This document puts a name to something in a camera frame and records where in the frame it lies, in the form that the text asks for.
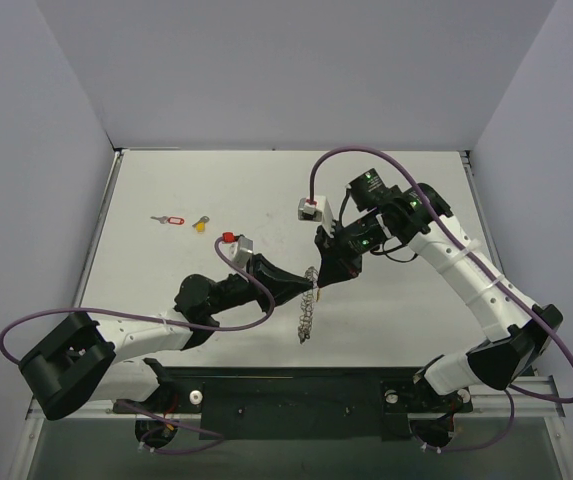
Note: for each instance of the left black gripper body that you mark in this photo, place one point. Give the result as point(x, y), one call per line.
point(255, 273)

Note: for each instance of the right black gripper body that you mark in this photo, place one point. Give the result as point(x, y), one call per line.
point(334, 243)

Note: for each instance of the silver spiked keyring disc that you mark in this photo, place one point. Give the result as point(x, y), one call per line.
point(307, 304)

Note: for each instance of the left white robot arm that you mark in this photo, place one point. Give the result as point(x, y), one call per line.
point(86, 359)

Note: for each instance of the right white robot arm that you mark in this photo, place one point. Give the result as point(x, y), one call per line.
point(517, 330)

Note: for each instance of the yellow capped key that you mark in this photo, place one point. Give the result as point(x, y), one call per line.
point(200, 225)

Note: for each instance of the red tag key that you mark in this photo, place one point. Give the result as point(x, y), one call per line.
point(171, 220)

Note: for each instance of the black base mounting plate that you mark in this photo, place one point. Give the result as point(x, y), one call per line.
point(295, 403)

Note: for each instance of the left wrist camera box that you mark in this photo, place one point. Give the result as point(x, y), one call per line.
point(238, 249)

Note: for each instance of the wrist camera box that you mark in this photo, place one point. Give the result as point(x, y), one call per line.
point(238, 249)
point(317, 210)

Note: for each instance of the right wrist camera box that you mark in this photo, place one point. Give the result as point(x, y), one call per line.
point(317, 210)

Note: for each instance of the aluminium frame rail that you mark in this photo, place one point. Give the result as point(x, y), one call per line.
point(483, 401)

